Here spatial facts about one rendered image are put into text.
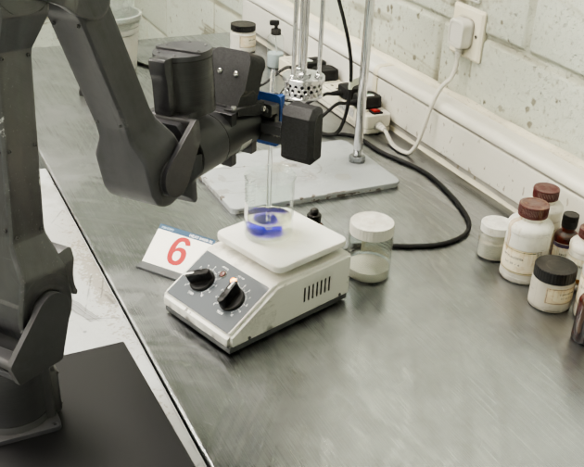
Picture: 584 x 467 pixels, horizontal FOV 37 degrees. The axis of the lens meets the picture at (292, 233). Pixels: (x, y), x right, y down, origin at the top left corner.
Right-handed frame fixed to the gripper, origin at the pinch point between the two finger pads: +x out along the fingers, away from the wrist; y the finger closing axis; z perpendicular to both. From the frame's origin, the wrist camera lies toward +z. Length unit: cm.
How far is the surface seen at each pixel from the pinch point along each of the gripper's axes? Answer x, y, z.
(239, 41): 92, 59, -23
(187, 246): 2.8, 13.0, -23.3
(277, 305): -5.5, -5.3, -21.9
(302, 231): 5.1, -2.9, -17.4
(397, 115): 65, 8, -23
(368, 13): 45.8, 7.7, 0.1
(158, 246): 1.9, 17.3, -24.0
